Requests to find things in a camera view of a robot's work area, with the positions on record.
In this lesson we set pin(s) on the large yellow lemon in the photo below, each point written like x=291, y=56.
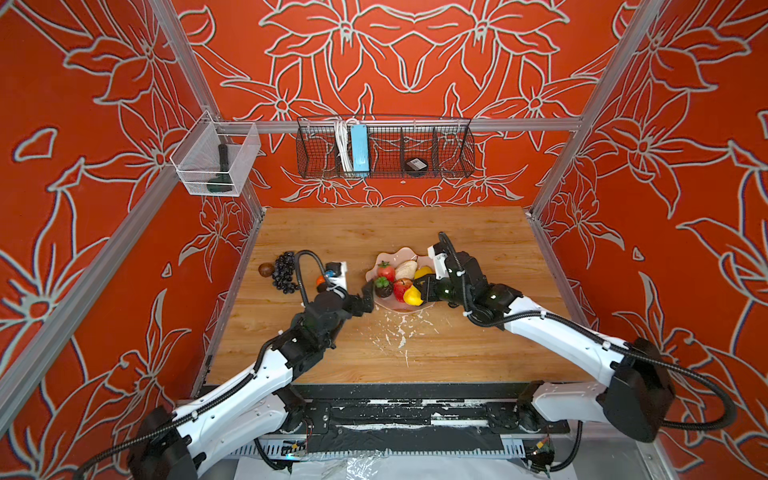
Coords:
x=422, y=272

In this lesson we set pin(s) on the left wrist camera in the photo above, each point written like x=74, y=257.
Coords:
x=335, y=278

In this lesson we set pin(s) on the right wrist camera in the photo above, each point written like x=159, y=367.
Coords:
x=444, y=258

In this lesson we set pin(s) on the black wire basket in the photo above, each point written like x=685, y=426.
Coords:
x=324, y=149

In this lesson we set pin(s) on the clear plastic bin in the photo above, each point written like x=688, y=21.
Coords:
x=196, y=157

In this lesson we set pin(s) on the black grape bunch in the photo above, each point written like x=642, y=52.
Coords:
x=283, y=274

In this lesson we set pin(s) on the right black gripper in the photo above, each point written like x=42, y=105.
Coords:
x=427, y=288

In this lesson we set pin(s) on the dark green brush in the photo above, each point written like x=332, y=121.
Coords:
x=221, y=182

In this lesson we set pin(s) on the light blue box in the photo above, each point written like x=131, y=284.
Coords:
x=360, y=149

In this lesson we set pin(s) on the pink scalloped fruit bowl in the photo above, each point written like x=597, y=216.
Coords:
x=401, y=255

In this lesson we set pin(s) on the beige garlic-like fruit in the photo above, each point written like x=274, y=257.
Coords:
x=406, y=269

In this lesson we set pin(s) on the small yellow lemon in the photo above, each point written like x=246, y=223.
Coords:
x=412, y=296

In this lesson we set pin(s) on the black round puck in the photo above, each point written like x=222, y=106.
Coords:
x=415, y=167

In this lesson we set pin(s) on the brown kiwi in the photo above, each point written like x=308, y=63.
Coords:
x=266, y=269

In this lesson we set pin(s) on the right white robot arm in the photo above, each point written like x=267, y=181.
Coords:
x=629, y=387

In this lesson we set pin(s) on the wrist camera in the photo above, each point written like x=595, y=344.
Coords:
x=444, y=258
x=335, y=278

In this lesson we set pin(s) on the red wrinkled strawberry fruit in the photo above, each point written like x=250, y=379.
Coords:
x=399, y=286

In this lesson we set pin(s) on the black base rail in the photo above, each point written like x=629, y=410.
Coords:
x=454, y=419

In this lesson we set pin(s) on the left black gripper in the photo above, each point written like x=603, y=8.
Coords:
x=366, y=299

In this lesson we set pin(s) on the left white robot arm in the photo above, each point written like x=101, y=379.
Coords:
x=185, y=442

